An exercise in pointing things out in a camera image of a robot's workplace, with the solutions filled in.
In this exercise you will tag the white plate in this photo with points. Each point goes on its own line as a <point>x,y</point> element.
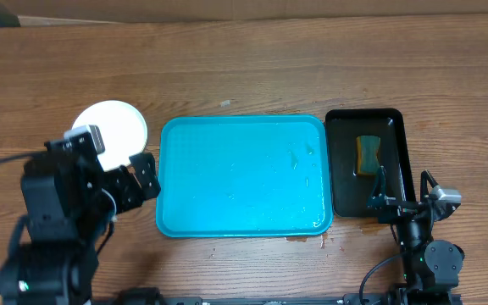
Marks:
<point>123,130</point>

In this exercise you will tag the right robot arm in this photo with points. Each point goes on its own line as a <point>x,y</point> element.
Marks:
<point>430,266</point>

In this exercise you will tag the black water tray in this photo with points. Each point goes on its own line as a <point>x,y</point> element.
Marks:
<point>350,189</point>

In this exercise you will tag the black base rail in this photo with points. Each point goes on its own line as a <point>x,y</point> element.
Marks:
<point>153,296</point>

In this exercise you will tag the teal plastic tray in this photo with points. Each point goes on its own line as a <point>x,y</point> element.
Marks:
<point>244,176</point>

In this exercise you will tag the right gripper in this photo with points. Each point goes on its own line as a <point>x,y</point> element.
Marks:
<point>379,199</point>

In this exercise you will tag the green yellow sponge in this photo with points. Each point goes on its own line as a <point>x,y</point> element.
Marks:
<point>368,148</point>

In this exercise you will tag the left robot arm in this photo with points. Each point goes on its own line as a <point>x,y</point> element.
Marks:
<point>71,207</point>

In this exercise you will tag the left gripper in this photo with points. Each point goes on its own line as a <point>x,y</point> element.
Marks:
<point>122,180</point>

